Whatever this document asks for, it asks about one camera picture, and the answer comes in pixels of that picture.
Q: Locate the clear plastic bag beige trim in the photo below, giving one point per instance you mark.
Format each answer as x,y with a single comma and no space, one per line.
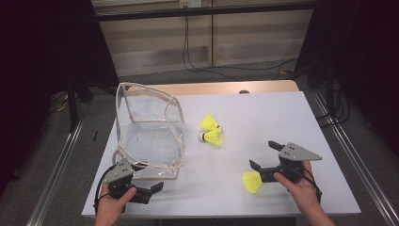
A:
150,141

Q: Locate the black curtain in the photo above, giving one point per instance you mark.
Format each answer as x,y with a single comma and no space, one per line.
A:
370,47
37,62

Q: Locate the wooden table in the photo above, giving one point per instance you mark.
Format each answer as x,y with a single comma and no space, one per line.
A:
219,88

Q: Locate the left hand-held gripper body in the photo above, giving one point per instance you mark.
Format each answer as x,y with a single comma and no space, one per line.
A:
119,171

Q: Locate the yellow shuttlecock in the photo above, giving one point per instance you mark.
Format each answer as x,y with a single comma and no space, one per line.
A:
209,123
252,182
215,137

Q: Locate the aluminium floor rail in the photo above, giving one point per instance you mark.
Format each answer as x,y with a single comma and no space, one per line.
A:
54,182
363,172

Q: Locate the small black floor object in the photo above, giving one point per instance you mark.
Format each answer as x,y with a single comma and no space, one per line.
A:
95,135

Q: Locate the dark table grommet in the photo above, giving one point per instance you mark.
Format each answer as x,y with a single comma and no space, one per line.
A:
244,92

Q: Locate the black metal stand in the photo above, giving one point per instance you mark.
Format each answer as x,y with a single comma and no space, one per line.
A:
330,94
72,109

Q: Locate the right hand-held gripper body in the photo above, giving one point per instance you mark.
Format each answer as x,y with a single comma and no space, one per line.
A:
295,152

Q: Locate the black metal crossbar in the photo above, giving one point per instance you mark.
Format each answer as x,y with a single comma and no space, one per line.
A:
156,14

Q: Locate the person's right hand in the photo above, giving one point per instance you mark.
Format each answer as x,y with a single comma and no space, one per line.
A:
302,193

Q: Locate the white power outlet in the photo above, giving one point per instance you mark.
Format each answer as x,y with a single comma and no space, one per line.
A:
191,3

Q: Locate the person's left hand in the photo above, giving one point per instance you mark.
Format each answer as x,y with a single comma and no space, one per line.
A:
109,207

